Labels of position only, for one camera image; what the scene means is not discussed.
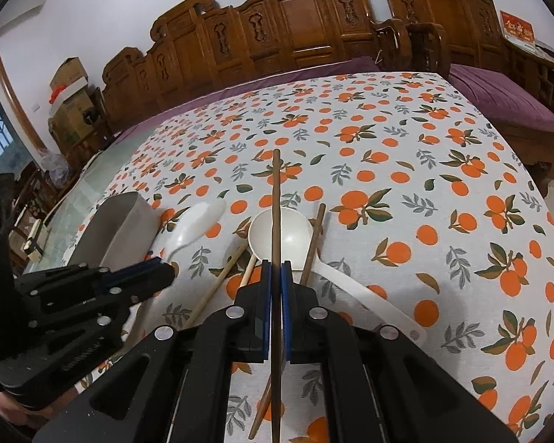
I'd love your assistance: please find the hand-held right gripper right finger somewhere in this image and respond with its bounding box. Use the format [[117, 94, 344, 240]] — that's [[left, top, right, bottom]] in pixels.
[[281, 261, 520, 443]]

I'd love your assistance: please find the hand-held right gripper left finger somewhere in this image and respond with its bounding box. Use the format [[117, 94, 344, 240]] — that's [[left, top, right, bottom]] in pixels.
[[31, 260, 274, 443]]

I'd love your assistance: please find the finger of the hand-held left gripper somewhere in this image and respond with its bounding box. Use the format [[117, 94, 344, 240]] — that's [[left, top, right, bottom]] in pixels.
[[46, 264, 175, 333], [15, 259, 163, 303]]

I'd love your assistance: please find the light wooden chopstick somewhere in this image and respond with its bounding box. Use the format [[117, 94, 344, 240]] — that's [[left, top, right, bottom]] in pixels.
[[184, 245, 249, 327], [239, 255, 258, 288]]

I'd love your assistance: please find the rectangular metal tray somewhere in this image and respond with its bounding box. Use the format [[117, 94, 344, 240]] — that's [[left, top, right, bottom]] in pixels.
[[67, 191, 160, 273]]

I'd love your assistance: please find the white plastic ladle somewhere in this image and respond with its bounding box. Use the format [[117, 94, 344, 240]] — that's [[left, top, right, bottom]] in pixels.
[[248, 207, 428, 340]]

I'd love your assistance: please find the dark brown chopstick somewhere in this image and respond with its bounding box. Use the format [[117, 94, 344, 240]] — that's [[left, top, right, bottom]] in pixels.
[[248, 203, 328, 440], [269, 149, 288, 443]]

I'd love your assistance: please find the white plastic spoon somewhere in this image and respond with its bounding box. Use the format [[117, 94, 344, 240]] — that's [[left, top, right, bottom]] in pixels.
[[143, 198, 227, 264]]

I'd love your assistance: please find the person's left hand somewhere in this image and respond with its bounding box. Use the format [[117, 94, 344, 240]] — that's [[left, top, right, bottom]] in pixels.
[[0, 392, 40, 430]]

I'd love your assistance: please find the wooden block with black band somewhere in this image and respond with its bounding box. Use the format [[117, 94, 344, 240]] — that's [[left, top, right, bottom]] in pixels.
[[24, 221, 44, 259]]

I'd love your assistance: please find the wooden chair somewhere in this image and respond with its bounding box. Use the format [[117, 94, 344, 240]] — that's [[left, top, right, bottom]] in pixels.
[[9, 166, 75, 268]]

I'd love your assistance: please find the clear plastic bag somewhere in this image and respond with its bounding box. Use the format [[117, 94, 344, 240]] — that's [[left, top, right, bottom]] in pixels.
[[41, 150, 77, 183]]

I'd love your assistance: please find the large cardboard box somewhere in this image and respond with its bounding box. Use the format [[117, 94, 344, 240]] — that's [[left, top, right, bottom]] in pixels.
[[48, 90, 109, 148]]

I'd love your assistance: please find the orange fruit print tablecloth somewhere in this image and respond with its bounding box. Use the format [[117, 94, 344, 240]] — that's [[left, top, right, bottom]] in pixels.
[[67, 71, 554, 443]]

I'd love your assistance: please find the small cardboard box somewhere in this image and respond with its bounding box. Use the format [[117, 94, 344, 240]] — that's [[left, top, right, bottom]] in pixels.
[[50, 56, 89, 95]]

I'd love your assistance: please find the carved wooden sofa bench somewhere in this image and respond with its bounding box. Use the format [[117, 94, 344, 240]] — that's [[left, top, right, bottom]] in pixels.
[[99, 0, 411, 132]]

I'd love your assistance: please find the square purple seat cushion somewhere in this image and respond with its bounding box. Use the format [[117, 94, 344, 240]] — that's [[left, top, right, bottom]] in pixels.
[[448, 62, 554, 132]]

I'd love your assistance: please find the carved wooden armchair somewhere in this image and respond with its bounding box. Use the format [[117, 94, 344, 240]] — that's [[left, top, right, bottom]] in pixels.
[[381, 0, 554, 195]]

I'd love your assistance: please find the red gift box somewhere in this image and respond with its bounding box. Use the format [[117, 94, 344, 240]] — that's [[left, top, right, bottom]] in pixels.
[[499, 10, 536, 52]]

